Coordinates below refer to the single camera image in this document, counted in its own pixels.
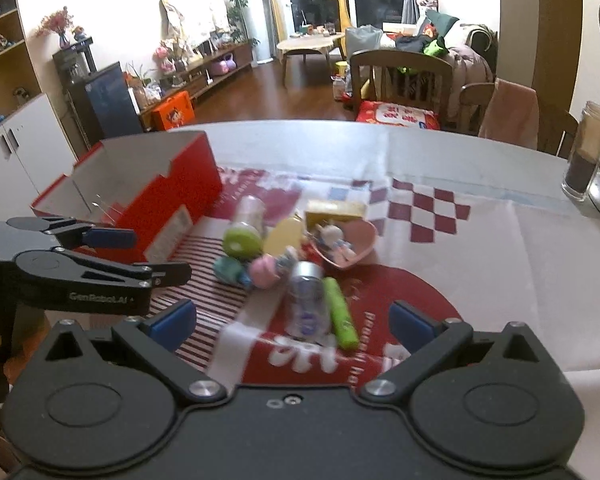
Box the pink towel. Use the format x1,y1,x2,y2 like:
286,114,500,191
479,78,540,150

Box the white standing air conditioner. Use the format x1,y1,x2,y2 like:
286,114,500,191
232,0,276,66

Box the small yellow box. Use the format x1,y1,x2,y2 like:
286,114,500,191
305,200,366,231

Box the grey plastic bag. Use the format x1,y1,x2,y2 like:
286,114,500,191
344,25,383,56

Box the red white printed tablecloth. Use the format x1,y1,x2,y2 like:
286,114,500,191
45,160,600,391

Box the pink heart-shaped bowl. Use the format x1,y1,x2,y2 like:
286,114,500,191
307,217,379,268

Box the teal round toy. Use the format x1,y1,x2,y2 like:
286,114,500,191
215,255,253,286

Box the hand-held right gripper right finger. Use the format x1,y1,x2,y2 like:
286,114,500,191
357,300,546,405

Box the black water dispenser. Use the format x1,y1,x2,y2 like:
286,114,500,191
52,37,98,151

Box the silver can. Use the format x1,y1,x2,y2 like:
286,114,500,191
286,261,331,343

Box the pink macaron toy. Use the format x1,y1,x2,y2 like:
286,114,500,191
247,255,281,288

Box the wooden wall shelf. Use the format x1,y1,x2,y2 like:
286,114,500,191
0,0,43,136

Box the sofa with clothes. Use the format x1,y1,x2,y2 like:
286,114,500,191
380,10,498,96

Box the wooden slat-back chair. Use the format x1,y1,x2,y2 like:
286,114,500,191
349,50,453,121

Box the pale pink coat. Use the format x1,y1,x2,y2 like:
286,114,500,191
445,42,496,96

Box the white cloth cover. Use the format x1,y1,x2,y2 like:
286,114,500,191
160,0,231,53

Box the pink flower bouquet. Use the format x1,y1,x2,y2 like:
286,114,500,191
152,45,178,73

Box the white rabbit figurine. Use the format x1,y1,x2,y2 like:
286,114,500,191
315,224,356,262

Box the red cardboard box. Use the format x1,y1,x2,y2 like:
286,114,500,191
30,130,224,266

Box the pale yellow oval toy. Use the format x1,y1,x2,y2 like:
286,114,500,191
263,216,306,261

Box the dark teal cushion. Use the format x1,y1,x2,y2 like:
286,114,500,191
425,9,461,36

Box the green potted plant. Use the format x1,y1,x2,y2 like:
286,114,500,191
227,0,261,48

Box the wooden tv cabinet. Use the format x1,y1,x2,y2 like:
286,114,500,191
140,42,253,126

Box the yellow giraffe toy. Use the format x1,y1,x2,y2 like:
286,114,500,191
328,0,353,33

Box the white cabinet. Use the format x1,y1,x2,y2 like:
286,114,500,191
0,92,78,221

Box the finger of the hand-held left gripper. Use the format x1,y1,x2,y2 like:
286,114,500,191
12,250,193,317
6,216,137,252

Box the glass jar dark contents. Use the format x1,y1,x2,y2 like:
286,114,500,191
561,101,600,202

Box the vase with pink flowers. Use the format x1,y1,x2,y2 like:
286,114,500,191
35,6,76,50

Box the clear bottle green cap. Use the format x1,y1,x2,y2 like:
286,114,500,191
223,195,266,261

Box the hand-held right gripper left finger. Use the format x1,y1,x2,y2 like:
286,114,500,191
44,299,228,406

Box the wooden coffee table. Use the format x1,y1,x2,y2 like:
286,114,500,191
276,32,346,86

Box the orange gift box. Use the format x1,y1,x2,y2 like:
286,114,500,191
151,91,197,132

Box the green tube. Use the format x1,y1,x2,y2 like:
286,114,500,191
322,277,359,348

